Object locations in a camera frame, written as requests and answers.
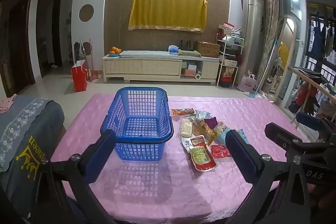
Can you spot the blue fruit plate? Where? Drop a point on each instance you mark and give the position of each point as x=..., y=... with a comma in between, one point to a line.
x=114, y=55

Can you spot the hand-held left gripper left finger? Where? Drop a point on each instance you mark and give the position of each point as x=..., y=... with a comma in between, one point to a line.
x=101, y=158

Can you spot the pink quilted blanket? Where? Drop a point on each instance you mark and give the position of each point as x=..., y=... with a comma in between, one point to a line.
x=183, y=187

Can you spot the blue tissue box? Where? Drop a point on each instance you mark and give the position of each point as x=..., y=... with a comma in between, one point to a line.
x=173, y=50

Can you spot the light blue pastry packet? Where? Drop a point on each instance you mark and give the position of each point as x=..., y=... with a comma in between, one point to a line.
x=221, y=136

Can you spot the green folded cloth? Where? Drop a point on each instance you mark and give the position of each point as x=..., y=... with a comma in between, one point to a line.
x=189, y=53

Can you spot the red white box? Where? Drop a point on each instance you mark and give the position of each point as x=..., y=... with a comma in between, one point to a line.
x=229, y=27

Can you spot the grey lace sofa cover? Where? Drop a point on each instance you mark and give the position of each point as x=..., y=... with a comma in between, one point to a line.
x=15, y=129

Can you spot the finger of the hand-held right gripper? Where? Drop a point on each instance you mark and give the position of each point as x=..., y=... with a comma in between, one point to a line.
x=281, y=134
x=309, y=121

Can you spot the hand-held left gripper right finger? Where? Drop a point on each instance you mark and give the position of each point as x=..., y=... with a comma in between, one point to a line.
x=241, y=158

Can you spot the cardboard box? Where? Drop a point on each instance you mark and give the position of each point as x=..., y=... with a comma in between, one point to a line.
x=208, y=49

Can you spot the orange box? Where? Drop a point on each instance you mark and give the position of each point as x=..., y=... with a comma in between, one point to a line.
x=189, y=72

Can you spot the blue plastic basket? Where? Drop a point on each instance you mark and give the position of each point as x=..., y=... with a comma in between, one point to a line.
x=141, y=138

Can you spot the red dustpan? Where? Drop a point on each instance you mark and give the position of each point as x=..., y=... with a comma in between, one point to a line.
x=93, y=75

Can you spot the blue mop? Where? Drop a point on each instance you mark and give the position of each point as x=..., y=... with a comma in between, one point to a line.
x=266, y=66

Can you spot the dark wooden door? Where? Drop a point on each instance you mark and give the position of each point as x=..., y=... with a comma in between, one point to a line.
x=15, y=43
x=48, y=35

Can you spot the orange snack packet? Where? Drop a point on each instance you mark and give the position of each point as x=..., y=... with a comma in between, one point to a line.
x=182, y=111

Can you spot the pink cloth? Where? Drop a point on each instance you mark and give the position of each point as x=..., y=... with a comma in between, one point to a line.
x=6, y=104

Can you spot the standing air conditioner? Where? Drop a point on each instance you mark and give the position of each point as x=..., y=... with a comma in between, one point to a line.
x=252, y=29

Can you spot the red gift bag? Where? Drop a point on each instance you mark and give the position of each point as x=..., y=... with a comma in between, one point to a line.
x=78, y=79

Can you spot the white shelf rack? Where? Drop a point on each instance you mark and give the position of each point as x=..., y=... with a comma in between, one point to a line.
x=228, y=66

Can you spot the silver snack packet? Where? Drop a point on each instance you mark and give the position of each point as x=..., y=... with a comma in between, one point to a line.
x=202, y=115

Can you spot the black router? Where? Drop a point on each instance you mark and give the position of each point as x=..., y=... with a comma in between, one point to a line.
x=187, y=47

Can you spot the yellow cloth cover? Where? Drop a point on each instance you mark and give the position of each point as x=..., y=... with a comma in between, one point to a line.
x=168, y=10

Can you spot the yellow snack packet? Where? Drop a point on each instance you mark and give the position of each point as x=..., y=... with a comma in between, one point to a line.
x=200, y=130

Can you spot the paper roll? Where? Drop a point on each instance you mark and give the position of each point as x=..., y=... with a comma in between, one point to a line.
x=198, y=76

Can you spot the arched floor mirror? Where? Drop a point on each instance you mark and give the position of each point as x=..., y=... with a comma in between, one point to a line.
x=284, y=43

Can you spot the hanging clothes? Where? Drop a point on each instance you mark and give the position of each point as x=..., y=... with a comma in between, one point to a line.
x=317, y=40

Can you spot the clear cracker packet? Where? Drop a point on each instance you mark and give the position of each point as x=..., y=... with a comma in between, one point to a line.
x=185, y=129

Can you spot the purple snack packet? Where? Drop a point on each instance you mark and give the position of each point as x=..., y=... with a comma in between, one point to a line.
x=210, y=123

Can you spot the small red snack packet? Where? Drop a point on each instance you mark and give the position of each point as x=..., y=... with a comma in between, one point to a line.
x=220, y=151

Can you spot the beige curtain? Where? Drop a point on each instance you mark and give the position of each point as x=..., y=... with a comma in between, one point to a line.
x=270, y=3

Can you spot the heap of oranges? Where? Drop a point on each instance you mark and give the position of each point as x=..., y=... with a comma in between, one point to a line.
x=115, y=50

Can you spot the pink bag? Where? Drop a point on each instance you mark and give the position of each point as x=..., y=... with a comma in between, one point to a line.
x=246, y=83

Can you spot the pile of clothes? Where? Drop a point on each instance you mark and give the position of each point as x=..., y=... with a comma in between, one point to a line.
x=307, y=98

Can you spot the beige TV cabinet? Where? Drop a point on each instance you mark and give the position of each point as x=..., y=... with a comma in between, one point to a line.
x=141, y=66

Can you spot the red label sausage packet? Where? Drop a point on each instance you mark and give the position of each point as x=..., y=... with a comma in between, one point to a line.
x=200, y=154

